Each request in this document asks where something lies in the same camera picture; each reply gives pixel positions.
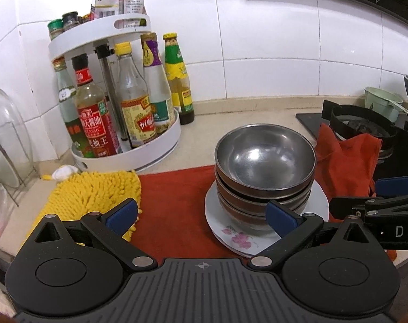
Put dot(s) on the large white floral plate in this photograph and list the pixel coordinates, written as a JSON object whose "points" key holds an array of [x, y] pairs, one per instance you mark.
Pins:
{"points": [[322, 202]]}

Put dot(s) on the red-label soy sauce bottle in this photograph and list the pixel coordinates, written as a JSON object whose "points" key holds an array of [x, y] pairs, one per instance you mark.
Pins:
{"points": [[94, 121]]}

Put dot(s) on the medium white floral plate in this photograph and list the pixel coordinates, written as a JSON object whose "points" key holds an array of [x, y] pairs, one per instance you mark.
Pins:
{"points": [[213, 229]]}

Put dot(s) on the yellow-cap vinegar bottle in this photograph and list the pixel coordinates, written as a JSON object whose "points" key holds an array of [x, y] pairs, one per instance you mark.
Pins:
{"points": [[136, 114]]}

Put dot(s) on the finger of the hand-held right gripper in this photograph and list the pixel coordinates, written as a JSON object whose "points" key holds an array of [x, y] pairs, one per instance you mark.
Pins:
{"points": [[345, 208], [397, 185]]}

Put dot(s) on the white two-tier seasoning rack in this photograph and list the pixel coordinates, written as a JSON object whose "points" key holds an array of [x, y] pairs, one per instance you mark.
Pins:
{"points": [[150, 154]]}

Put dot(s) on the small white floral plate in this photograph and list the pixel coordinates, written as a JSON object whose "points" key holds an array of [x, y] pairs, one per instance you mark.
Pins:
{"points": [[237, 239]]}

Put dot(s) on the purple-label clear bottle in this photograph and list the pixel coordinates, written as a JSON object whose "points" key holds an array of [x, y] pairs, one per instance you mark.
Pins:
{"points": [[156, 87]]}

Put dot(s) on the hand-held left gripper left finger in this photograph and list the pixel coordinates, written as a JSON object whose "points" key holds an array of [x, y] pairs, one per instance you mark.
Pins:
{"points": [[123, 216]]}

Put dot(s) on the red cloth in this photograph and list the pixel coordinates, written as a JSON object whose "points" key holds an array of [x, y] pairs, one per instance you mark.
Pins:
{"points": [[177, 202]]}

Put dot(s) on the yellow chenille mat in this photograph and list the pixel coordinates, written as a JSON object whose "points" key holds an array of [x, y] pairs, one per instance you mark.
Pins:
{"points": [[86, 191]]}

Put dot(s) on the black-cap spice jar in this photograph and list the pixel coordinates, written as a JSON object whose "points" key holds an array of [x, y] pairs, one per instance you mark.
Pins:
{"points": [[70, 22]]}

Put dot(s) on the green plastic cup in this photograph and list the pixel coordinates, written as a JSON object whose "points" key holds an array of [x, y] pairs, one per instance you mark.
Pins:
{"points": [[382, 106]]}

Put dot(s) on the black burner grate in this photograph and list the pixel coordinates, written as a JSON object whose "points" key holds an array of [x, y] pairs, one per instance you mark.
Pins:
{"points": [[355, 121]]}

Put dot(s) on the red-cap green-label clear bottle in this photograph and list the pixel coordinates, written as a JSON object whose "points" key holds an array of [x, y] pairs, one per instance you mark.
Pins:
{"points": [[66, 107]]}

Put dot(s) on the yellow-label oil bottle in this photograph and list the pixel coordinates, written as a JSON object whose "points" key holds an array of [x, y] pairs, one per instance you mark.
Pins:
{"points": [[178, 74]]}

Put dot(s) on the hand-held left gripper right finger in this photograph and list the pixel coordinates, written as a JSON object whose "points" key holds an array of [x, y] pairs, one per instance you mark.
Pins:
{"points": [[281, 220]]}

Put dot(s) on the glass pot lid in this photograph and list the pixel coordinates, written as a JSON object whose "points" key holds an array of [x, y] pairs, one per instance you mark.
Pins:
{"points": [[7, 134]]}

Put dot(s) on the green-cap spice jar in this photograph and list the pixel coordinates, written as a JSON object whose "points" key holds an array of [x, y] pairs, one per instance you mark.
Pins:
{"points": [[55, 28]]}

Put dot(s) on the steel bowl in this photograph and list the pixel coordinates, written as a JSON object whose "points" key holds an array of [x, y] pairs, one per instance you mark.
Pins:
{"points": [[244, 193], [264, 154], [244, 217]]}

